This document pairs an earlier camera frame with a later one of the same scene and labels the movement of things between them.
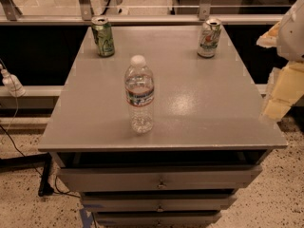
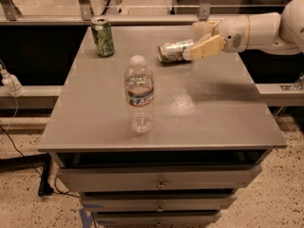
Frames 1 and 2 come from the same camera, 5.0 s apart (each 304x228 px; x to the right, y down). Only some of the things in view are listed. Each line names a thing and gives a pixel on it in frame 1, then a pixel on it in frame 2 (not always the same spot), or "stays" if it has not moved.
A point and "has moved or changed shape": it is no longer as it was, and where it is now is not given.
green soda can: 103,35 stays
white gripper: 292,37 to 234,33
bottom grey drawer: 157,218 stays
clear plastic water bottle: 139,85 stays
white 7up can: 209,37 has moved or changed shape
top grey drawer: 138,178 stays
